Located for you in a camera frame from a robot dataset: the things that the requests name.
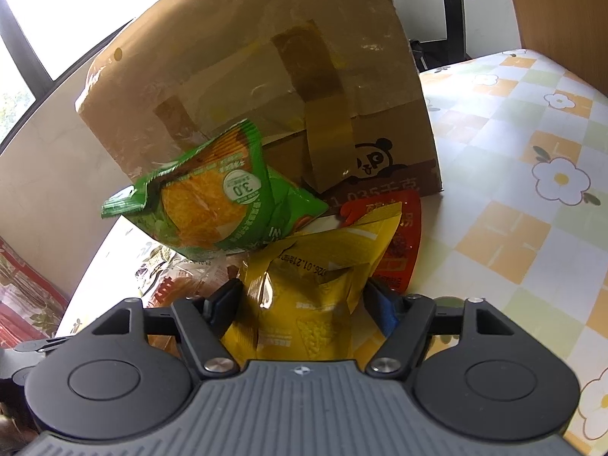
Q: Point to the window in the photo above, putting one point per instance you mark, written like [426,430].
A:
[57,19]

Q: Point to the floral checkered tablecloth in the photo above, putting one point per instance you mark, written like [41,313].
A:
[498,175]

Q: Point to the green snack bag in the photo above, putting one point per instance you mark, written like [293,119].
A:
[199,204]

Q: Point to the red snack packet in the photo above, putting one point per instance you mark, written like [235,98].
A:
[404,242]

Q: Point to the yellow snack bag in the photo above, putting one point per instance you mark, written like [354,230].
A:
[313,270]

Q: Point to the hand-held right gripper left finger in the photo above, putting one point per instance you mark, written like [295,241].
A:
[227,300]

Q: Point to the black exercise bike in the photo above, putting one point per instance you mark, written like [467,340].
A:
[453,9]

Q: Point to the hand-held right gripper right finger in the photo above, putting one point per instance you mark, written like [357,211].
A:
[387,309]

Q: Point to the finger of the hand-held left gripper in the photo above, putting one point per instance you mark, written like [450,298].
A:
[40,344]

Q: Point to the red floral cloth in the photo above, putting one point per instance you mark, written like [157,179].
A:
[23,294]

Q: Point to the taped cardboard box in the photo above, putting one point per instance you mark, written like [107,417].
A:
[237,57]

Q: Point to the wooden headboard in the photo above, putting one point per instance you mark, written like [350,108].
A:
[560,9]

